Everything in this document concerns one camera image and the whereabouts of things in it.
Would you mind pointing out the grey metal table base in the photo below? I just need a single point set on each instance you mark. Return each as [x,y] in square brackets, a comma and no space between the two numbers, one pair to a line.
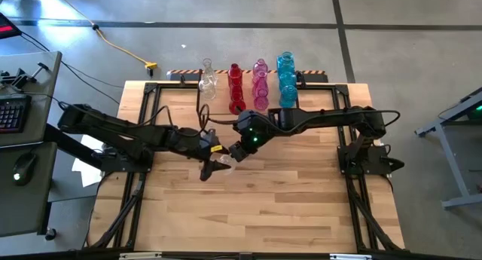
[453,166]

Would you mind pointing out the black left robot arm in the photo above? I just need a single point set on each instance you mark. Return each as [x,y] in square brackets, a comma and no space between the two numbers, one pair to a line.
[113,128]

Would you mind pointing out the silver metal bracket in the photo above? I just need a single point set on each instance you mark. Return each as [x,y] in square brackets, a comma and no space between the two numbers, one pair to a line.
[350,257]
[139,256]

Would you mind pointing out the pink teardrop glass vase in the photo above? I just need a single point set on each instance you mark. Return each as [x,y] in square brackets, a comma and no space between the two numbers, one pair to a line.
[260,86]

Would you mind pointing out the blue tall textured vase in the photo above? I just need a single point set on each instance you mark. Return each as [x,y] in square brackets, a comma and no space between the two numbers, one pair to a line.
[286,62]

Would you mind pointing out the red round glass vase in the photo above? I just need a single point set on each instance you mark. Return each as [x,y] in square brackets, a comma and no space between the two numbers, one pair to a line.
[237,105]

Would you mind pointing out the red tall ribbed vase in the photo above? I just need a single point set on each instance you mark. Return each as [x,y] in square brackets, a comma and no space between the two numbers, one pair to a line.
[234,71]

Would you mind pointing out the yellow tape tag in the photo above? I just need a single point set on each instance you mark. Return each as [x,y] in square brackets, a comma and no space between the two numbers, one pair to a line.
[216,148]

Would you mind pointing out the pink round ribbed vase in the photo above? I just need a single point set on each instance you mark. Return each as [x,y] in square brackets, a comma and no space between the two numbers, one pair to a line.
[260,66]

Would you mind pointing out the clear conical glass vase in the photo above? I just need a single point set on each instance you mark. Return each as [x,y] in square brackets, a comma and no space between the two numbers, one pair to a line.
[208,68]

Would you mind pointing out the black keyboard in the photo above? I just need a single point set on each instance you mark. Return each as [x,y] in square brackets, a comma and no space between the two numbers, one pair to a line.
[13,115]

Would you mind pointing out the white paper sheet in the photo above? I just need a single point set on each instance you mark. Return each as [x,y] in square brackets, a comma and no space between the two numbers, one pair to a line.
[84,173]

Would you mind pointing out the black desk caster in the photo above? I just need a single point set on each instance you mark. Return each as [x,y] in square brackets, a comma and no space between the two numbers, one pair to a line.
[50,234]

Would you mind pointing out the black device red display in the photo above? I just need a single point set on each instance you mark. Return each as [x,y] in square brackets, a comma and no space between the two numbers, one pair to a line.
[7,28]

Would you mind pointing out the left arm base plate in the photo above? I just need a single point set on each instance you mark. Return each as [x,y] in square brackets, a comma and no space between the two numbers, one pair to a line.
[113,164]

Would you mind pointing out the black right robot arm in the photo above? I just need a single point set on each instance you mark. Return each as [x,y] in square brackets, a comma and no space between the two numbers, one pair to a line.
[331,118]

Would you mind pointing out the grey desk panel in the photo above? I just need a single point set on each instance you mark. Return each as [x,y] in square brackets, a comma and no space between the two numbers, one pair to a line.
[22,211]
[41,101]

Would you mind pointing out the black desk clamp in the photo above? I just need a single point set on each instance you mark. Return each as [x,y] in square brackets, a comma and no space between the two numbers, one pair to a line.
[19,79]

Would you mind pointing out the black computer mouse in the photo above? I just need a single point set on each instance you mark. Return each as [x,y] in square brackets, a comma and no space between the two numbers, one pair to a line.
[24,167]

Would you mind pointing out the clear ribbed jar vase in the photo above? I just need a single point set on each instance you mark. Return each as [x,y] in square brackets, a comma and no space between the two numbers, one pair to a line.
[207,89]

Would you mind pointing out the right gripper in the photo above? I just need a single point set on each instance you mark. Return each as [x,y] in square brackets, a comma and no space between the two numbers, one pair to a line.
[254,132]

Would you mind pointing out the blue round glass vase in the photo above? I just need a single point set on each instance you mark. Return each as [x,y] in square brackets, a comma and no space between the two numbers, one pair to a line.
[288,81]

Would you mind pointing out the blue diamond-pattern square vase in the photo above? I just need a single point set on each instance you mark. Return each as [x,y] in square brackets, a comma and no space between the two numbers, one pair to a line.
[288,97]

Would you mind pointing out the clear embossed glass vase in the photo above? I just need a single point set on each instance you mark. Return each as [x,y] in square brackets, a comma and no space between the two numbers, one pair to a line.
[228,163]

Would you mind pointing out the red square glass vase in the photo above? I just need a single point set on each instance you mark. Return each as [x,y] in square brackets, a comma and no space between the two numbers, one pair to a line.
[236,89]

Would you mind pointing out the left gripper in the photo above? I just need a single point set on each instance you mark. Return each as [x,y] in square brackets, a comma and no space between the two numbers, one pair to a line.
[196,143]

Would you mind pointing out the pink small glass vase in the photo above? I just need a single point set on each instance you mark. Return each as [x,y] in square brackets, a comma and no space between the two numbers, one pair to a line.
[261,103]

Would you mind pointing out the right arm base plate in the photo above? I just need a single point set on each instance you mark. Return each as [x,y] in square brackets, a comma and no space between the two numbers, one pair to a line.
[376,164]

